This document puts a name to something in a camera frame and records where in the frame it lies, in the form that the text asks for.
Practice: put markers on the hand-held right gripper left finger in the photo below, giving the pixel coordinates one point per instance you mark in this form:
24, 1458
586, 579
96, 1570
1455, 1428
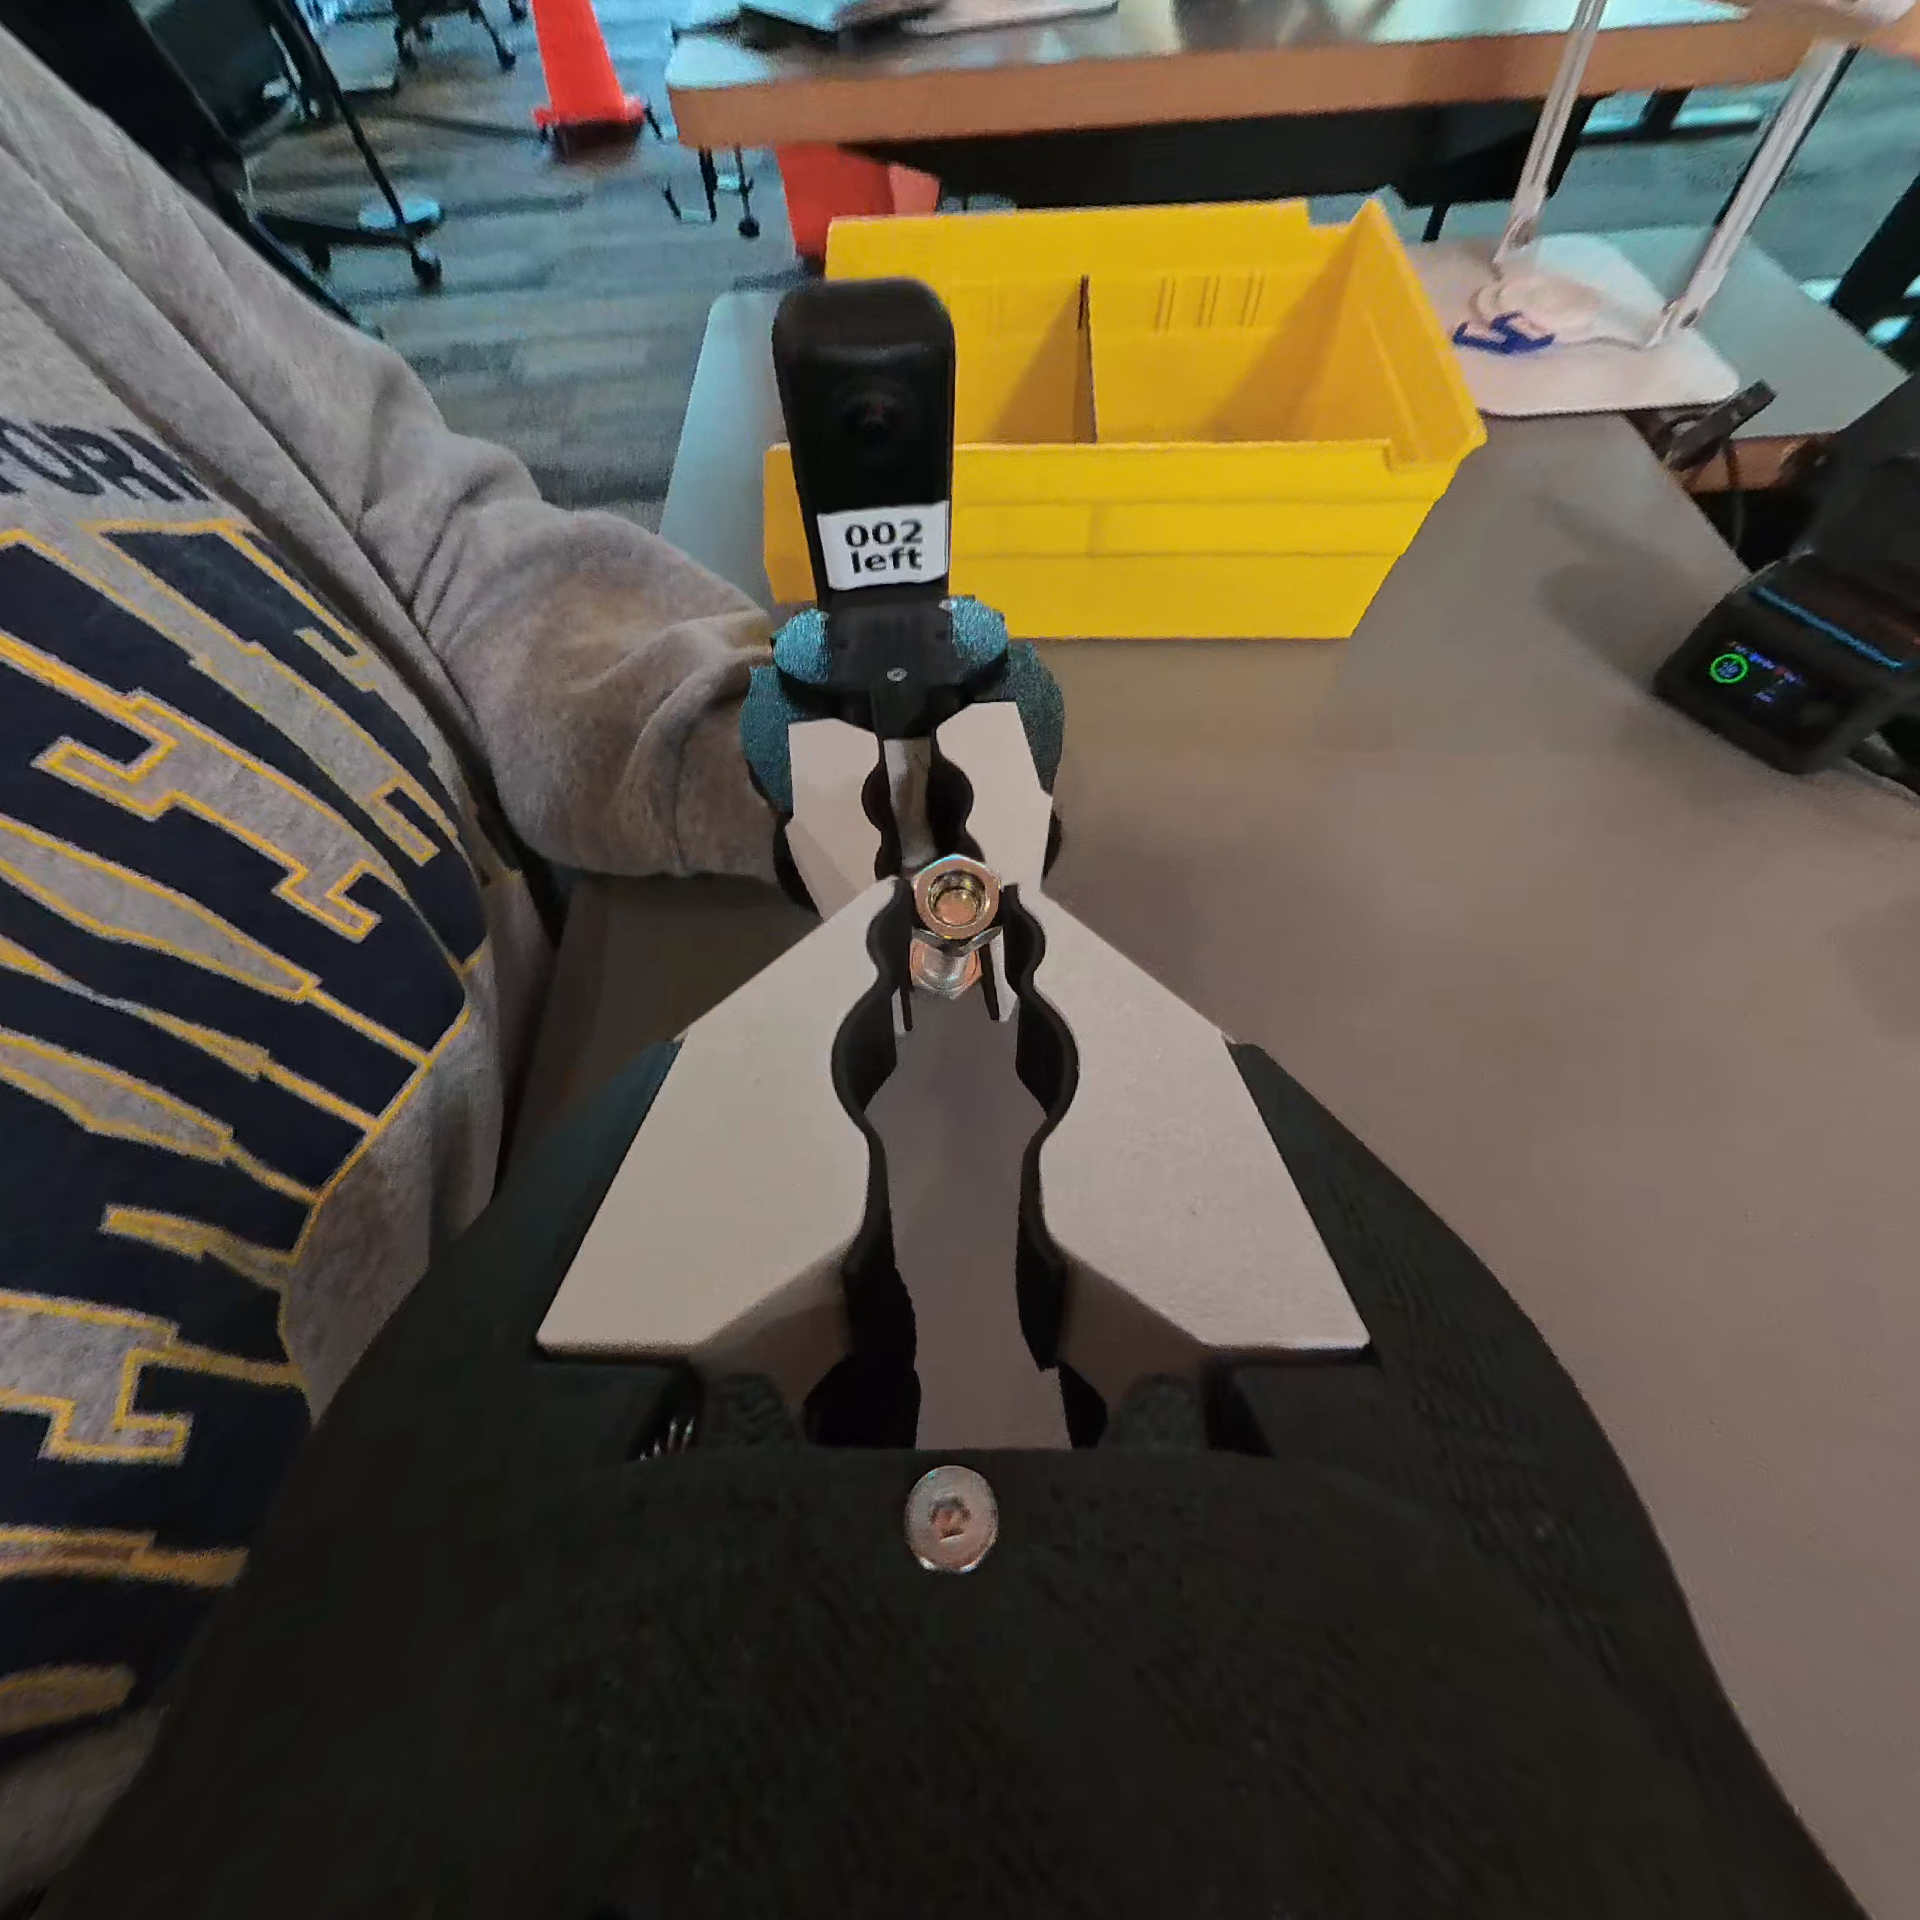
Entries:
704, 1200

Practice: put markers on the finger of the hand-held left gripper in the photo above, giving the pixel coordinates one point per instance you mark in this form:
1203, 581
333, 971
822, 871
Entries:
1008, 796
829, 810

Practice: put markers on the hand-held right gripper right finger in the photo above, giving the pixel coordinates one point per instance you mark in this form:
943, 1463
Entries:
1202, 1200

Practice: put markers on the silver hex nut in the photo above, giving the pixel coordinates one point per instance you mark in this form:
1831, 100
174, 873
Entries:
923, 917

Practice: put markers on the silver steel bolt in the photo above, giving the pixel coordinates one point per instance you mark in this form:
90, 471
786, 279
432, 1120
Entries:
943, 971

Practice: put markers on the orange plastic object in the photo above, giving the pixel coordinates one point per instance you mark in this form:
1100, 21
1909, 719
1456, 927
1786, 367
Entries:
840, 194

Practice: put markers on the yellow plastic bin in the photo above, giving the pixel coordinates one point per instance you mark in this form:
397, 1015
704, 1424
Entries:
1171, 523

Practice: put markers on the orange traffic cone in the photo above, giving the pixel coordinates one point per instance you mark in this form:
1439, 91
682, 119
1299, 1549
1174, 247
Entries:
586, 67

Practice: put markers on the wooden edge table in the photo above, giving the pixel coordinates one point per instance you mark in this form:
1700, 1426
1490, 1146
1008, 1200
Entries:
1202, 82

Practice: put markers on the black office chair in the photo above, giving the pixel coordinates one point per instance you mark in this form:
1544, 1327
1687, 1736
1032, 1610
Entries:
359, 211

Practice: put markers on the instruction sheet on stand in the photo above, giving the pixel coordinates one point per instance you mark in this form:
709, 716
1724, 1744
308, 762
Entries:
1589, 346

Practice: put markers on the black device with display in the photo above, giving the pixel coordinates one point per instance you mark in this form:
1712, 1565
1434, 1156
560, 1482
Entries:
1770, 675

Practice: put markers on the black clip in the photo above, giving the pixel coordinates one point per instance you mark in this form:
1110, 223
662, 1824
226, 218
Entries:
1717, 420

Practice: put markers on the dark grey case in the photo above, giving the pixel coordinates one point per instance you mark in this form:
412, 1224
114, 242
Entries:
1876, 495

